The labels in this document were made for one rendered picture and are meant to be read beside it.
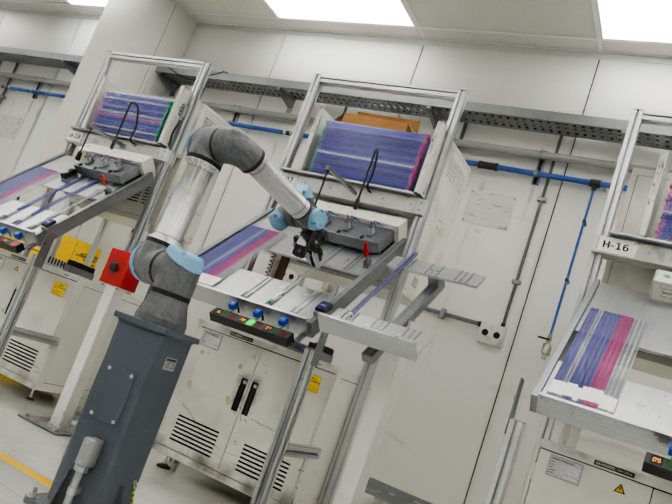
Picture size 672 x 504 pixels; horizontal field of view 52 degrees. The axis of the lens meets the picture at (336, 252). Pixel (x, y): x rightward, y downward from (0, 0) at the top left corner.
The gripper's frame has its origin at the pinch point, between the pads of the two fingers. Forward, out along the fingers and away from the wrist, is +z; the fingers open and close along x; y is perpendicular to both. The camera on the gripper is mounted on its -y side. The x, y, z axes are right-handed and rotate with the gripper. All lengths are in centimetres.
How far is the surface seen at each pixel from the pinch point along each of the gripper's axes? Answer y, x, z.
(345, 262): 9.5, -7.8, 3.1
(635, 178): 82, -98, -8
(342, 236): 20.5, -0.4, 0.2
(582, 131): 210, -46, 49
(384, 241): 25.3, -17.0, 1.9
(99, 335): -49, 83, 24
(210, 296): -33.4, 24.1, -5.0
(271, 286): -18.6, 7.0, -3.0
